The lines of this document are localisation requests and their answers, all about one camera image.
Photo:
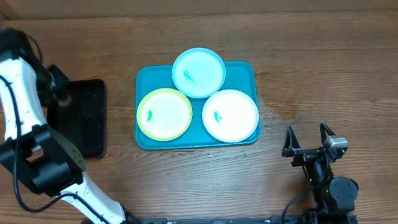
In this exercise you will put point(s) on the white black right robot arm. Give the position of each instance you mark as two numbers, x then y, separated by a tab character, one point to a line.
334	196

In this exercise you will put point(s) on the black rectangular tray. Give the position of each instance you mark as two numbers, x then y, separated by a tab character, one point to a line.
81	116

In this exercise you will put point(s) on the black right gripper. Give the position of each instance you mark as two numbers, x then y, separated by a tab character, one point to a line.
291	149

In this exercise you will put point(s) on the teal plastic serving tray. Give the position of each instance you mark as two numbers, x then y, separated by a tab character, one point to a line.
239	76

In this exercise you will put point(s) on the yellow green plate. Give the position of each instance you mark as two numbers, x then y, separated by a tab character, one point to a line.
164	114

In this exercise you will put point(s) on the white plate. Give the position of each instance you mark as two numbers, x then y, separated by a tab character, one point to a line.
230	116

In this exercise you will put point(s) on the light blue plate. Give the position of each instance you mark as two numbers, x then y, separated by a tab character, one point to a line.
198	72

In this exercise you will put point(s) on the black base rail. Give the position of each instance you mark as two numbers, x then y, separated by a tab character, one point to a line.
275	219

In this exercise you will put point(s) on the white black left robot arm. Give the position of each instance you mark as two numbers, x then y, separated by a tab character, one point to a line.
46	167

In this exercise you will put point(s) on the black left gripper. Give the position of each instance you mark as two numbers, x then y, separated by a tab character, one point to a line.
63	79

